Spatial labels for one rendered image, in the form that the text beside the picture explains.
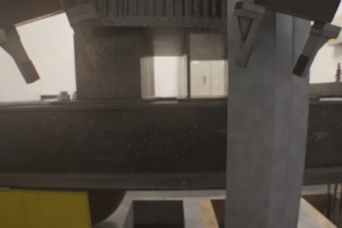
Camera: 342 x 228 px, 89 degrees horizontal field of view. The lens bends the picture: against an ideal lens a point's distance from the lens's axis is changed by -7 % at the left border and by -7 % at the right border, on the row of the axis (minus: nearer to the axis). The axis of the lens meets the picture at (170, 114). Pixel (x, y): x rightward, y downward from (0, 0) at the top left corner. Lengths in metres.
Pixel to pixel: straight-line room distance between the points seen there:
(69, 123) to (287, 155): 0.61
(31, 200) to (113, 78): 0.44
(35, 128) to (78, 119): 0.15
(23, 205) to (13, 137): 0.22
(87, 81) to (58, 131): 0.19
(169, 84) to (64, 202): 3.41
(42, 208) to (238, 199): 0.56
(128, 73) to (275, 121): 0.40
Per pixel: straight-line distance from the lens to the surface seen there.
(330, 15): 0.42
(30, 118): 0.74
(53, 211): 0.70
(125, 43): 0.59
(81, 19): 0.35
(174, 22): 0.57
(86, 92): 0.61
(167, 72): 3.87
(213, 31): 0.59
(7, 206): 0.79
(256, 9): 0.35
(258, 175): 0.47
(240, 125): 0.42
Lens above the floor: 0.69
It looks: 6 degrees down
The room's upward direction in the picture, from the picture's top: 1 degrees counter-clockwise
